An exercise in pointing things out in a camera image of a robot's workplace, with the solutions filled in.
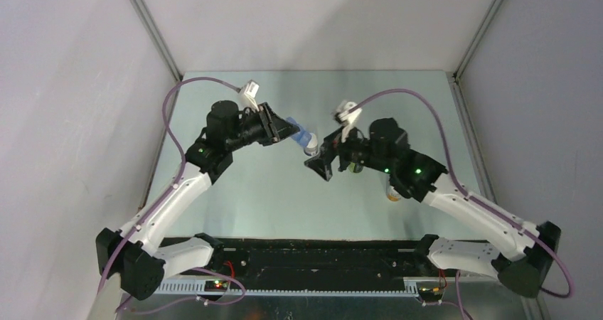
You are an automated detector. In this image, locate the purple cable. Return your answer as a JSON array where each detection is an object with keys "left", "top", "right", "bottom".
[
  {"left": 351, "top": 88, "right": 576, "bottom": 299},
  {"left": 96, "top": 76, "right": 246, "bottom": 316}
]

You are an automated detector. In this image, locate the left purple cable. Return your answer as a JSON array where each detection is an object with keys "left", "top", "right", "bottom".
[{"left": 96, "top": 76, "right": 246, "bottom": 316}]

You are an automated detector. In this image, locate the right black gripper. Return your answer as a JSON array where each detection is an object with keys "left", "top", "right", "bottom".
[{"left": 304, "top": 118, "right": 393, "bottom": 181}]

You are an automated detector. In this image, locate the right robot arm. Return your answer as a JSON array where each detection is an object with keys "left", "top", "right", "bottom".
[{"left": 304, "top": 118, "right": 561, "bottom": 299}]

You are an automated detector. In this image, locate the blue pill organizer box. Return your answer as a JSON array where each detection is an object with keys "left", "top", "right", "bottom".
[{"left": 287, "top": 117, "right": 313, "bottom": 148}]

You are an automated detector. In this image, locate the white pill bottle blue label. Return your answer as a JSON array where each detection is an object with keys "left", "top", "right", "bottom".
[{"left": 304, "top": 137, "right": 319, "bottom": 156}]

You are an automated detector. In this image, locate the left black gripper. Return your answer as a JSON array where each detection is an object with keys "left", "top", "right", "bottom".
[{"left": 226, "top": 102, "right": 299, "bottom": 151}]

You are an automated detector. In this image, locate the control board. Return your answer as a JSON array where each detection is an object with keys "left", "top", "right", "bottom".
[
  {"left": 418, "top": 287, "right": 445, "bottom": 295},
  {"left": 203, "top": 279, "right": 230, "bottom": 292}
]

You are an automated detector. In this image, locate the left aluminium frame post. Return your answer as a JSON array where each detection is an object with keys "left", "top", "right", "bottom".
[{"left": 129, "top": 0, "right": 183, "bottom": 82}]

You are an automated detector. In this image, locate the right control board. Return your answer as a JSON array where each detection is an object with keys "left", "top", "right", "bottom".
[{"left": 418, "top": 287, "right": 445, "bottom": 295}]

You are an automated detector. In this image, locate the white bottle orange label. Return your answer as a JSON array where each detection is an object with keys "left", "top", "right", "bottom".
[{"left": 386, "top": 176, "right": 402, "bottom": 202}]

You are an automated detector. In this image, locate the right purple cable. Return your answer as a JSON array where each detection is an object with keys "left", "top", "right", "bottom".
[{"left": 351, "top": 88, "right": 576, "bottom": 299}]

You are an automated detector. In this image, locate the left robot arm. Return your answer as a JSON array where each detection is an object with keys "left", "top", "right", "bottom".
[{"left": 95, "top": 100, "right": 299, "bottom": 300}]

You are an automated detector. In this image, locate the aluminium frame post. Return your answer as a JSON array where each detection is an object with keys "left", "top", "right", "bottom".
[
  {"left": 129, "top": 0, "right": 183, "bottom": 82},
  {"left": 452, "top": 0, "right": 505, "bottom": 84}
]

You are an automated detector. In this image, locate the right aluminium frame post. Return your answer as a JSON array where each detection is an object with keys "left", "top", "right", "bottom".
[{"left": 452, "top": 0, "right": 505, "bottom": 84}]

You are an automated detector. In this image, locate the left control board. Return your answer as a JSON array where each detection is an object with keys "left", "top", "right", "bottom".
[{"left": 203, "top": 279, "right": 230, "bottom": 292}]

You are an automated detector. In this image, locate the green pill bottle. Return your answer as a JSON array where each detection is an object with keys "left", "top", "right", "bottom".
[{"left": 348, "top": 163, "right": 363, "bottom": 174}]

